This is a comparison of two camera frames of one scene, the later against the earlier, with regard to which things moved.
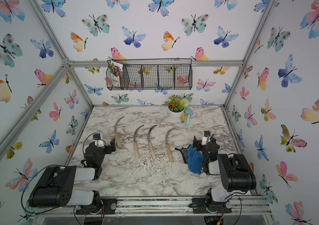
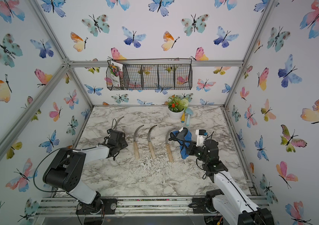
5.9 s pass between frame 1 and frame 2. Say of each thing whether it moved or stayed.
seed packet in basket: stayed
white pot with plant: stayed
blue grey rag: moved
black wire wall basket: stayed
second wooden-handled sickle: stayed
